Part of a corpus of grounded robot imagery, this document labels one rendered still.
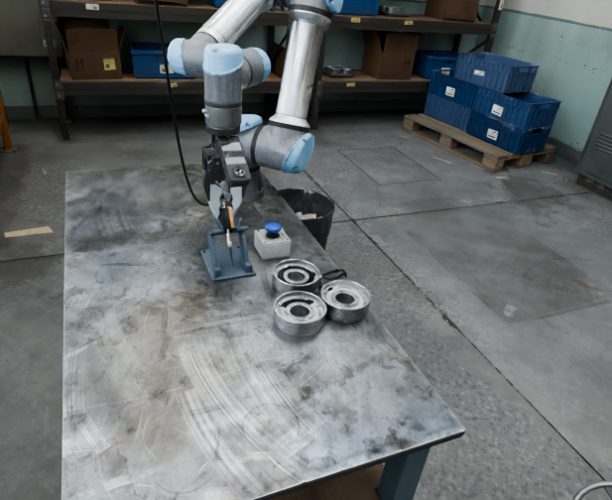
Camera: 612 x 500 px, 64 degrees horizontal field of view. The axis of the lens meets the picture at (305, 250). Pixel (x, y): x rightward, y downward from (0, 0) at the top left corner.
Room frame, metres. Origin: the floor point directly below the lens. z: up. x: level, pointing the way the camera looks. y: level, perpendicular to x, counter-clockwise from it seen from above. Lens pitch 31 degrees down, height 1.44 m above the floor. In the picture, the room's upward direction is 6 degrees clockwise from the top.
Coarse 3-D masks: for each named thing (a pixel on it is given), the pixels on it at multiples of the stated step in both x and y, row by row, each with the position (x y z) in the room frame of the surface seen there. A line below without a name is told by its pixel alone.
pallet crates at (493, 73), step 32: (480, 64) 4.53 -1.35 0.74; (512, 64) 4.72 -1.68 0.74; (448, 96) 4.78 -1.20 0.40; (480, 96) 4.46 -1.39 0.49; (512, 96) 4.63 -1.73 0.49; (544, 96) 4.36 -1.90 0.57; (416, 128) 4.84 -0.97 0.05; (448, 128) 4.61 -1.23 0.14; (480, 128) 4.38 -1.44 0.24; (512, 128) 4.11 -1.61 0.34; (544, 128) 4.15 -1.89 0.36; (480, 160) 4.16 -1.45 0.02; (512, 160) 4.19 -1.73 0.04; (544, 160) 4.34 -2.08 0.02
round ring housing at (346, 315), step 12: (324, 288) 0.85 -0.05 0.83; (336, 288) 0.87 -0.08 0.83; (348, 288) 0.87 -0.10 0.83; (360, 288) 0.86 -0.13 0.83; (324, 300) 0.80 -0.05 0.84; (336, 300) 0.84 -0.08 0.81; (348, 300) 0.85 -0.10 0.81; (336, 312) 0.78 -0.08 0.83; (348, 312) 0.78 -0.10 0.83; (360, 312) 0.79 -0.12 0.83
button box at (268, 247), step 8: (256, 232) 1.04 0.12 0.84; (264, 232) 1.04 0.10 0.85; (280, 232) 1.05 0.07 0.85; (256, 240) 1.03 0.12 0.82; (264, 240) 1.00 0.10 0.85; (272, 240) 1.01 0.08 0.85; (280, 240) 1.01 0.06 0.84; (288, 240) 1.02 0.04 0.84; (256, 248) 1.03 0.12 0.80; (264, 248) 0.99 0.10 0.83; (272, 248) 1.00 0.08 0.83; (280, 248) 1.00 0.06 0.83; (288, 248) 1.01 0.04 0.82; (264, 256) 0.99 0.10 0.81; (272, 256) 1.00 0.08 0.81; (280, 256) 1.00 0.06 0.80; (288, 256) 1.01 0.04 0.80
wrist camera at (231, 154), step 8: (224, 136) 0.98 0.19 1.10; (232, 136) 0.98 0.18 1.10; (216, 144) 0.97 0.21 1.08; (224, 144) 0.96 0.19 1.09; (232, 144) 0.97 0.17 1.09; (240, 144) 0.97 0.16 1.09; (224, 152) 0.94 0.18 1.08; (232, 152) 0.95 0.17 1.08; (240, 152) 0.95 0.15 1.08; (224, 160) 0.93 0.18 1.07; (232, 160) 0.93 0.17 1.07; (240, 160) 0.94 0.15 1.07; (224, 168) 0.92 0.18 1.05; (232, 168) 0.91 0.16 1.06; (240, 168) 0.92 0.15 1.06; (248, 168) 0.93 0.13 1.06; (232, 176) 0.90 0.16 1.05; (240, 176) 0.90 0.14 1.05; (248, 176) 0.91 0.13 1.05; (232, 184) 0.89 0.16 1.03; (240, 184) 0.90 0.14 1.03; (248, 184) 0.91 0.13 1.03
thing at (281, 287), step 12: (276, 264) 0.91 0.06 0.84; (288, 264) 0.94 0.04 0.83; (300, 264) 0.94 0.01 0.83; (312, 264) 0.93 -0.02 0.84; (276, 276) 0.87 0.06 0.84; (288, 276) 0.90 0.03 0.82; (300, 276) 0.91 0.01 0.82; (276, 288) 0.86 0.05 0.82; (288, 288) 0.84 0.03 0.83; (300, 288) 0.84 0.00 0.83; (312, 288) 0.86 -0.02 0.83
